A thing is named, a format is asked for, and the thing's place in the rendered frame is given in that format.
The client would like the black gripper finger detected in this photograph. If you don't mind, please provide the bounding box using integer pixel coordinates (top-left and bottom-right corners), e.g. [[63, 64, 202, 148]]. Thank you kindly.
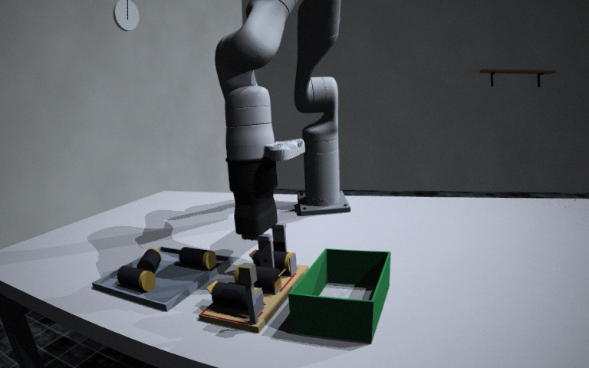
[[242, 234, 275, 268], [271, 222, 287, 251]]

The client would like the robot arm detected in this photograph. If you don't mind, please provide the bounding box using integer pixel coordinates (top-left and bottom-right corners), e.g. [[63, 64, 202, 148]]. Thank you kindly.
[[215, 0, 341, 206]]

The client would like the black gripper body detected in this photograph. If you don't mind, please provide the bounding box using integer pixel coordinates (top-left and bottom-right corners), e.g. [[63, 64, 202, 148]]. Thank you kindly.
[[225, 123, 305, 236]]

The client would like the black battery with gold end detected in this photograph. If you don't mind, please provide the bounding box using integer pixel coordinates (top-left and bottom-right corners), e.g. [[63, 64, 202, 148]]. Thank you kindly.
[[179, 247, 216, 270], [137, 248, 162, 273], [253, 250, 294, 273], [117, 265, 156, 291], [212, 282, 248, 311], [235, 265, 281, 291]]

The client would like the green open-top box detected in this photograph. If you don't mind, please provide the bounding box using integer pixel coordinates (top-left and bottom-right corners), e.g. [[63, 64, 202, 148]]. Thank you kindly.
[[288, 248, 391, 344]]

